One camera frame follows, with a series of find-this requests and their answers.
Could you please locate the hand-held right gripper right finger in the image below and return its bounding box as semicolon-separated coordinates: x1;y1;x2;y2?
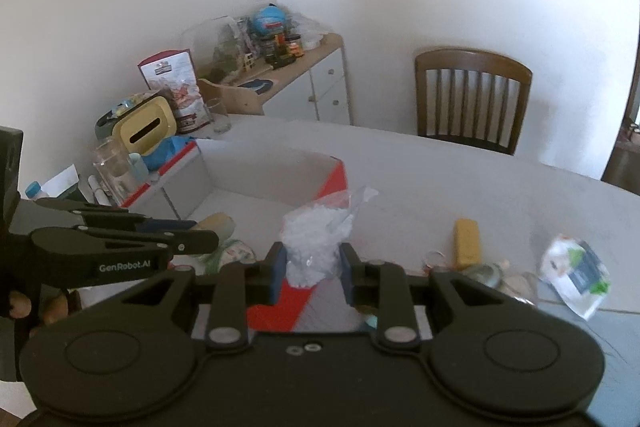
340;242;507;352

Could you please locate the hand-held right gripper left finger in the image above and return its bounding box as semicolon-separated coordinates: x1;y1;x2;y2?
119;242;288;354

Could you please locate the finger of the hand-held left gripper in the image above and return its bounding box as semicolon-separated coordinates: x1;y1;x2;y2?
37;198;198;235
30;226;222;288

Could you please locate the clear bag of white crystals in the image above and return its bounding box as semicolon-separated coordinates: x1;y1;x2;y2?
279;186;381;292

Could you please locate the red and white cardboard box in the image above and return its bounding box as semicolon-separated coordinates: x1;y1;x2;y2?
114;139;349;334

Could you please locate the yellow carton box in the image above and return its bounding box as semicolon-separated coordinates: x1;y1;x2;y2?
452;219;484;271

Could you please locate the white snack pouch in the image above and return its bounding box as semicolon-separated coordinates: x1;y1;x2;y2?
539;234;612;321

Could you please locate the person's left hand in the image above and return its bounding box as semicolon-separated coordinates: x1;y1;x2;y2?
6;289;69;339

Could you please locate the bottle with blue cap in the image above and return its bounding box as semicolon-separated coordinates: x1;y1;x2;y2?
24;180;51;201

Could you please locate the tall clear glass jar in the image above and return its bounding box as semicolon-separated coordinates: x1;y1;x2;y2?
92;136;146;208

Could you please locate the white paper sheet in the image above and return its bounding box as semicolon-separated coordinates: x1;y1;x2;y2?
40;164;81;198

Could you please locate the beige plush toy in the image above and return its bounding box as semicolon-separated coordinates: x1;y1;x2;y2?
194;213;236;244

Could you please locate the blue cloth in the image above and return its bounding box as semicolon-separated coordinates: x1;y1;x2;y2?
144;135;199;173

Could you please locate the yellow tissue box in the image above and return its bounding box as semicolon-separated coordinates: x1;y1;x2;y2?
110;96;179;158

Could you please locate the small drinking glass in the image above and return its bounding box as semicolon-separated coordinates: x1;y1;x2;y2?
203;98;232;134

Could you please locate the red and white snack bag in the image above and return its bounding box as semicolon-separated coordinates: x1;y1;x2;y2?
137;49;214;136

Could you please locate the wooden tray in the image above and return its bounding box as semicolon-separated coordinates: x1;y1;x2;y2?
198;76;278;116

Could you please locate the glass fish tank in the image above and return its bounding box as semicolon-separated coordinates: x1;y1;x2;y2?
180;15;242;84

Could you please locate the white wooden sideboard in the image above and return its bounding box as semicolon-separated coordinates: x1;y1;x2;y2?
199;32;354;126

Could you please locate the brown wooden chair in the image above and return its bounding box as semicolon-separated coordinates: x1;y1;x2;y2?
413;48;534;156

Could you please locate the blue globe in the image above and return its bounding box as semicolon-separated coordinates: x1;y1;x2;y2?
251;5;287;39

